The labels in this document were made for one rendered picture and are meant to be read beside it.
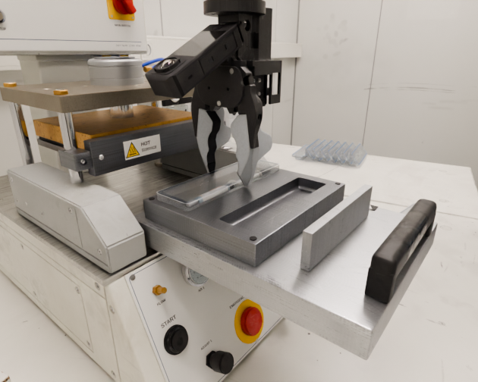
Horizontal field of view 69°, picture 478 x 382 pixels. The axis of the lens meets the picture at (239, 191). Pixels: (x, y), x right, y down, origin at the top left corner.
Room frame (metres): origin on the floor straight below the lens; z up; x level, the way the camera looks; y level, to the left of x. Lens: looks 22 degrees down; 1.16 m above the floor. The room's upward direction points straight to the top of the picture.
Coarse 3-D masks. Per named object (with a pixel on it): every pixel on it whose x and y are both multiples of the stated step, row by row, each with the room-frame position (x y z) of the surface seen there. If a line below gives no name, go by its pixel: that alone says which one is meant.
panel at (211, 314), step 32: (160, 256) 0.36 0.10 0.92; (128, 288) 0.32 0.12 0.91; (160, 288) 0.33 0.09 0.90; (192, 288) 0.37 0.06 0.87; (224, 288) 0.40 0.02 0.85; (160, 320) 0.32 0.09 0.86; (192, 320) 0.35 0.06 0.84; (224, 320) 0.38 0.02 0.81; (160, 352) 0.30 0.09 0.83; (192, 352) 0.33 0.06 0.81
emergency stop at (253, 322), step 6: (246, 312) 0.40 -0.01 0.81; (252, 312) 0.40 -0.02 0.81; (258, 312) 0.41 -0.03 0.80; (246, 318) 0.39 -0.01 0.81; (252, 318) 0.40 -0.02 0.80; (258, 318) 0.40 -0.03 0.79; (246, 324) 0.38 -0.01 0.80; (252, 324) 0.39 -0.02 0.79; (258, 324) 0.40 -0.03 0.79; (246, 330) 0.38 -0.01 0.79; (252, 330) 0.39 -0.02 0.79; (258, 330) 0.39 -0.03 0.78
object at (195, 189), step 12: (228, 168) 0.46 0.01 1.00; (264, 168) 0.46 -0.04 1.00; (192, 180) 0.41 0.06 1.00; (204, 180) 0.41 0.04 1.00; (216, 180) 0.41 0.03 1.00; (228, 180) 0.41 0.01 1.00; (240, 180) 0.41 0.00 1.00; (168, 192) 0.38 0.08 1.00; (180, 192) 0.38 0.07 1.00; (192, 192) 0.38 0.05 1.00; (204, 192) 0.38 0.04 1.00
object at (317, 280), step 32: (320, 224) 0.28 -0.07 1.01; (352, 224) 0.34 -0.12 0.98; (384, 224) 0.36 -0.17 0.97; (192, 256) 0.31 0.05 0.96; (224, 256) 0.29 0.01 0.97; (288, 256) 0.29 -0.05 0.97; (320, 256) 0.28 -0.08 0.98; (352, 256) 0.29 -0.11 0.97; (416, 256) 0.29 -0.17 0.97; (256, 288) 0.26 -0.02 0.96; (288, 288) 0.24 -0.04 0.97; (320, 288) 0.24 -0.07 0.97; (352, 288) 0.24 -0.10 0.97; (320, 320) 0.22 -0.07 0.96; (352, 320) 0.21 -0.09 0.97; (384, 320) 0.22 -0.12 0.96; (352, 352) 0.20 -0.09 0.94
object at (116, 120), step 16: (96, 112) 0.61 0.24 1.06; (112, 112) 0.55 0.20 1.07; (128, 112) 0.56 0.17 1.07; (144, 112) 0.61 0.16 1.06; (160, 112) 0.61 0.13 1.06; (176, 112) 0.61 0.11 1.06; (48, 128) 0.51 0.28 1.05; (80, 128) 0.47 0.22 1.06; (96, 128) 0.47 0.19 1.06; (112, 128) 0.47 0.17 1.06; (128, 128) 0.48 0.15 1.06; (48, 144) 0.52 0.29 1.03; (80, 144) 0.45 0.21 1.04
